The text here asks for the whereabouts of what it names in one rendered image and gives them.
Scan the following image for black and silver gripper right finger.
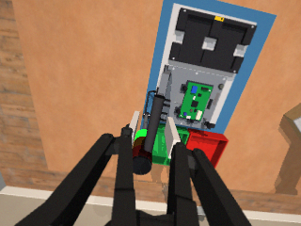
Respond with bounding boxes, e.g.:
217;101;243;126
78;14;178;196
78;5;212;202
164;117;252;226

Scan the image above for green bin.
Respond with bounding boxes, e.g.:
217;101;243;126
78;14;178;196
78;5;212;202
152;123;189;166

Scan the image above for red open-top bin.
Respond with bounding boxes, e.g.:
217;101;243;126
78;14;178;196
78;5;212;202
185;128;229;168

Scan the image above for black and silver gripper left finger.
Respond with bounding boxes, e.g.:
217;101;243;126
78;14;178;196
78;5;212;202
14;111;140;226

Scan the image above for green circuit board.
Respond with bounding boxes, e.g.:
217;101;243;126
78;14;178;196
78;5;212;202
179;82;213;121

